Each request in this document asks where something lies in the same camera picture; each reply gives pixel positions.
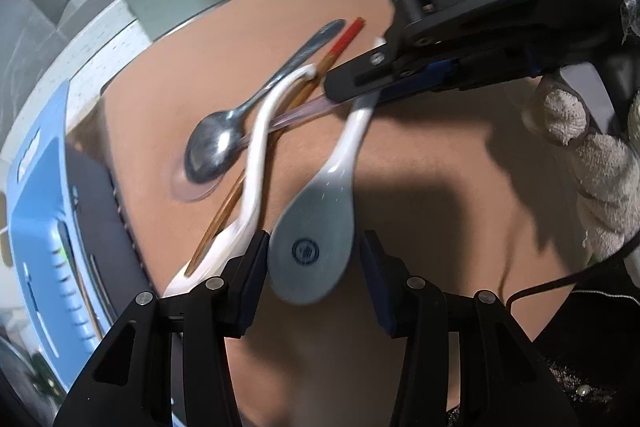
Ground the white ceramic spoon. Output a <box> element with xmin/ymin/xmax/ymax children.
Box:
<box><xmin>268</xmin><ymin>93</ymin><xmax>378</xmax><ymax>306</ymax></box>
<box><xmin>164</xmin><ymin>64</ymin><xmax>317</xmax><ymax>297</ymax></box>

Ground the red chopstick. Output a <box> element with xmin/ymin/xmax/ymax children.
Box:
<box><xmin>183</xmin><ymin>16</ymin><xmax>367</xmax><ymax>279</ymax></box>

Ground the metal spoon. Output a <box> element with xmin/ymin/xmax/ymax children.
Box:
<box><xmin>183</xmin><ymin>20</ymin><xmax>346</xmax><ymax>184</ymax></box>

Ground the right white knit glove hand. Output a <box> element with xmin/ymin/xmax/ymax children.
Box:
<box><xmin>522</xmin><ymin>76</ymin><xmax>639</xmax><ymax>262</ymax></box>

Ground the peach cloth mat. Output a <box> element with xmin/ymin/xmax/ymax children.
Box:
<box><xmin>102</xmin><ymin>0</ymin><xmax>588</xmax><ymax>426</ymax></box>

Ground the blue plastic utensil basket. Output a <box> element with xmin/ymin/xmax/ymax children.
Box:
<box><xmin>6</xmin><ymin>82</ymin><xmax>151</xmax><ymax>388</ymax></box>

